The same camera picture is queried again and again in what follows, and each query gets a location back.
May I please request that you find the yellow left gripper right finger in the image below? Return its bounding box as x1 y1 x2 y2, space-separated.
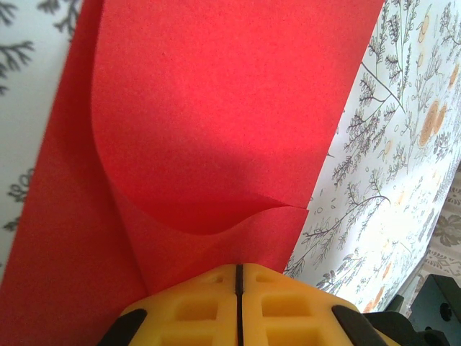
240 265 379 346

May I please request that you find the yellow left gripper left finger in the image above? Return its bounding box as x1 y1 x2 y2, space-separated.
99 264 239 346

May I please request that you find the floral tablecloth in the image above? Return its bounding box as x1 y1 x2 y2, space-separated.
0 0 461 314

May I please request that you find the red square paper sheet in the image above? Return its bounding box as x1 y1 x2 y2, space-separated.
0 0 393 346

